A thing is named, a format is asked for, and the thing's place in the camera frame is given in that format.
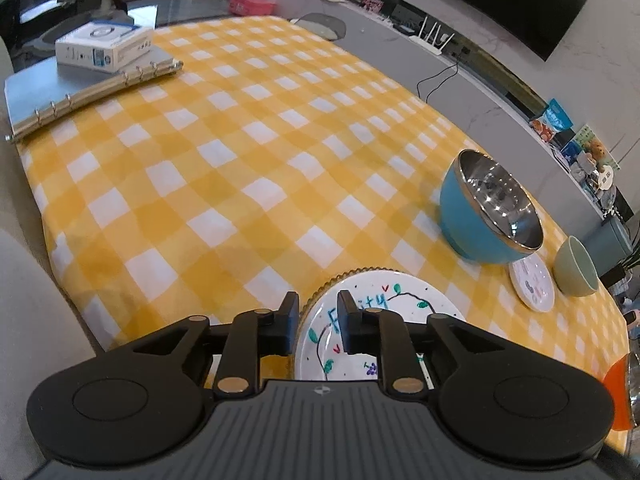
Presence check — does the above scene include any grey round stool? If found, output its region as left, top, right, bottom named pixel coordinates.
left=290, top=12, right=347, bottom=42

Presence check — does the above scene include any black television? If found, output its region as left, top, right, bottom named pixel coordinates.
left=385, top=0, right=598, bottom=63

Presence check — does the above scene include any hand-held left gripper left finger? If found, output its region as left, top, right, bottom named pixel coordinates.
left=117, top=291, right=301, bottom=401

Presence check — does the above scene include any black cable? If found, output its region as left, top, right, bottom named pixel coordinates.
left=417, top=57, right=461, bottom=103

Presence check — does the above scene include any cartoon printed box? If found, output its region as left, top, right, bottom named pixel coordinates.
left=560, top=125, right=621, bottom=186

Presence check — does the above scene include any blue steel bowl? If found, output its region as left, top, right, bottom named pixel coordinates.
left=439, top=149, right=544, bottom=266

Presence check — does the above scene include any pink plastic container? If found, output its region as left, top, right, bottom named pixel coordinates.
left=229, top=0, right=277, bottom=17

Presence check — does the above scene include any small white plate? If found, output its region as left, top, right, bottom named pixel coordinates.
left=509, top=251, right=556, bottom=312

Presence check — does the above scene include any white cardboard box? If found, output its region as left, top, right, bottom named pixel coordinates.
left=55, top=21, right=155, bottom=73

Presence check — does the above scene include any blue snack bag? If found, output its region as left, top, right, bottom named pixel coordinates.
left=530, top=99, right=573, bottom=143

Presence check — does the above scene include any orange steel bowl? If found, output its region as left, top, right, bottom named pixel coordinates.
left=602, top=350, right=640, bottom=432

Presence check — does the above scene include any grey ring binder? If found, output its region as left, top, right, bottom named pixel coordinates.
left=4, top=42, right=185, bottom=145

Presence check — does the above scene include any yellow checkered tablecloth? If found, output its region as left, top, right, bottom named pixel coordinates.
left=17, top=16, right=632, bottom=441

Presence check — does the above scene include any white router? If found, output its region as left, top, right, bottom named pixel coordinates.
left=409, top=16, right=456, bottom=57

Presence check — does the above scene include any beige chair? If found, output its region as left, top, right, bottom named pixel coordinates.
left=0, top=35, right=108, bottom=480

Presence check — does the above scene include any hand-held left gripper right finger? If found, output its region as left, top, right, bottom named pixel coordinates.
left=337, top=290, right=516, bottom=397

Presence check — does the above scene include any grey tv console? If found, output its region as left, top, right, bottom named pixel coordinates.
left=220, top=0, right=621, bottom=221

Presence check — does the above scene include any painted white plate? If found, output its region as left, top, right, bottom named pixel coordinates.
left=292, top=266, right=468, bottom=386

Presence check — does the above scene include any green ceramic bowl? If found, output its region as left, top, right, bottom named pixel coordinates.
left=552, top=235, right=600, bottom=297

